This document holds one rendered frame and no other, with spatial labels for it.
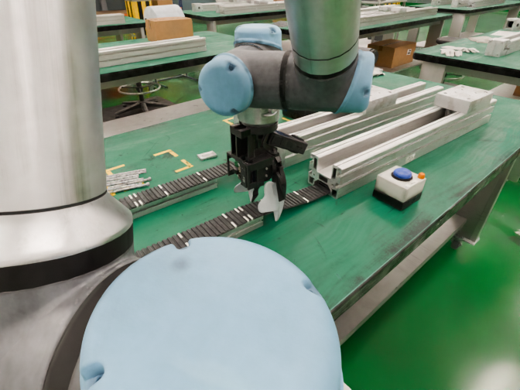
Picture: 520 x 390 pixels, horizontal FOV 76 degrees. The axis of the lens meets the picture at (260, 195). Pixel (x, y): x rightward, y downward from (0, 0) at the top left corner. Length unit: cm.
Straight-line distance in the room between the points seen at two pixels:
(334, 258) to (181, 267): 50
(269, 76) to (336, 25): 12
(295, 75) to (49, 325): 35
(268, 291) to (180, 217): 60
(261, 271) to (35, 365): 12
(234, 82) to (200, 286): 31
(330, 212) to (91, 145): 62
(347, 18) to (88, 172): 27
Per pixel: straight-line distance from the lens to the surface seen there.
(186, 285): 17
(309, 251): 67
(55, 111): 20
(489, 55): 275
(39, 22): 20
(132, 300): 17
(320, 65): 39
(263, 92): 45
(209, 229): 67
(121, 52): 223
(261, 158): 62
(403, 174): 82
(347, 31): 37
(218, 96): 45
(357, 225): 75
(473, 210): 191
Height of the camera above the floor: 123
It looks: 34 degrees down
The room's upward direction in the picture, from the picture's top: straight up
